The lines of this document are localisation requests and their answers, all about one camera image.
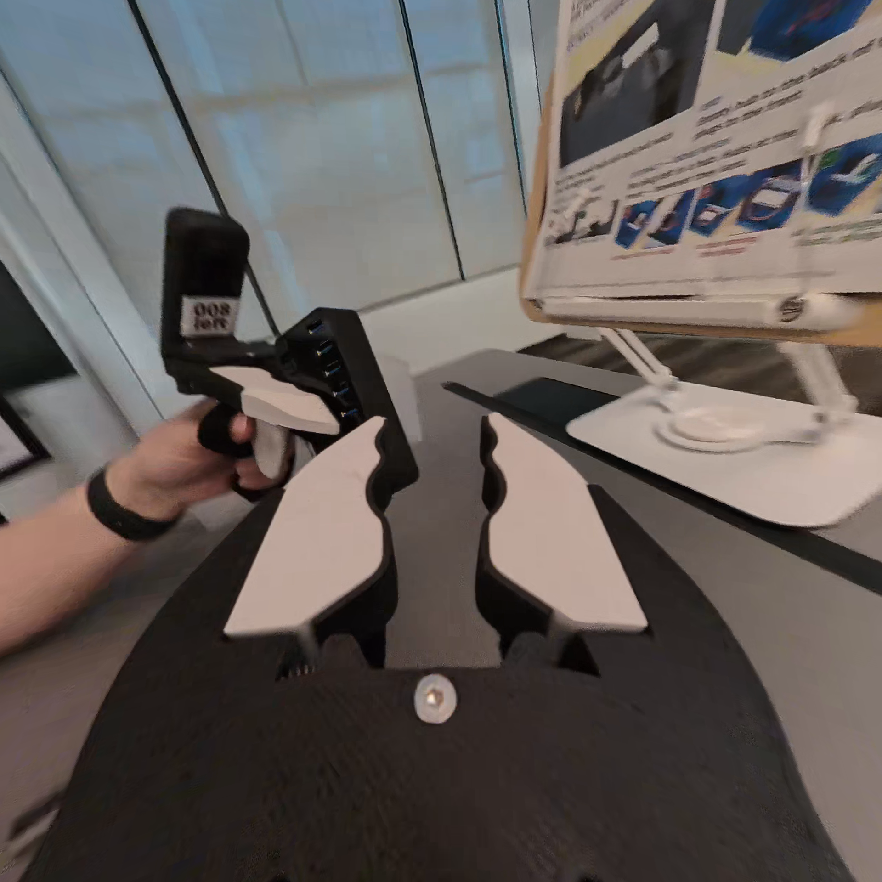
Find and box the large black display panel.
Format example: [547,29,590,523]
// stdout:
[0,262,78,395]

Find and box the person's left hand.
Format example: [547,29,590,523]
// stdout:
[107,400,277,525]

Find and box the printed instruction sheet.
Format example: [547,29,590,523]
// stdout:
[541,0,882,299]

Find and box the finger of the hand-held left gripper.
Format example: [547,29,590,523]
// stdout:
[207,365,343,436]

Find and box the black wristband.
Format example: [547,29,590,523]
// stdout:
[86,465,178,543]

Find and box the white metal base plate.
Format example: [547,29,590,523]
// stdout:
[566,327,882,529]

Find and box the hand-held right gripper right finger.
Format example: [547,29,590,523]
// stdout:
[477,413,650,657]

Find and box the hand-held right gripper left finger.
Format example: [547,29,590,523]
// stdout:
[224,414,401,664]

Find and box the black usb hub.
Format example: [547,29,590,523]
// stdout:
[276,308,420,514]

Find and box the person's left forearm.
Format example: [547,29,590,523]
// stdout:
[0,482,139,657]

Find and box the large frosted glass window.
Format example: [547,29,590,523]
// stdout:
[0,0,533,314]

